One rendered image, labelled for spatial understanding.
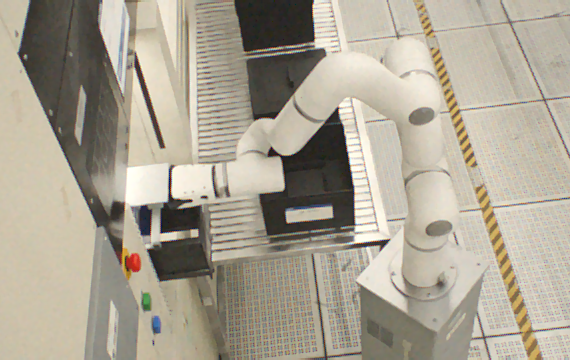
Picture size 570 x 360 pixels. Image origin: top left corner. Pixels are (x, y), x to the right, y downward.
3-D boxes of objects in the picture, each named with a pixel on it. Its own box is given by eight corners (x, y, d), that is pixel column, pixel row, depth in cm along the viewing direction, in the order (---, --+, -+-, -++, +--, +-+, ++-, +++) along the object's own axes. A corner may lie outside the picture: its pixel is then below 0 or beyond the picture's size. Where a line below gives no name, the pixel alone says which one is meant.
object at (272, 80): (342, 124, 260) (340, 96, 250) (256, 137, 259) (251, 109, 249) (327, 67, 279) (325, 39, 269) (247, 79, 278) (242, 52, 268)
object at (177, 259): (215, 293, 197) (192, 218, 173) (136, 303, 197) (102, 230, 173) (213, 218, 213) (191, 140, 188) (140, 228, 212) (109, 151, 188)
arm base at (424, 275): (469, 266, 220) (475, 227, 206) (432, 312, 211) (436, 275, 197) (413, 234, 228) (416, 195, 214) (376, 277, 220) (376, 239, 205)
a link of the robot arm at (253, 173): (225, 152, 182) (226, 182, 176) (280, 145, 182) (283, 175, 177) (230, 175, 189) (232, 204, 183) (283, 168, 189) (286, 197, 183)
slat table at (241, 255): (387, 358, 286) (390, 238, 228) (227, 378, 285) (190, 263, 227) (340, 115, 370) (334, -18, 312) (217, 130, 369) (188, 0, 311)
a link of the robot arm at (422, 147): (412, 225, 194) (401, 177, 204) (459, 216, 193) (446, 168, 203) (384, 84, 156) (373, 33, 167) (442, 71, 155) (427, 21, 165)
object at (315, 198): (265, 236, 232) (259, 201, 219) (260, 168, 250) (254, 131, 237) (356, 226, 232) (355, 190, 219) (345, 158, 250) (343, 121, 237)
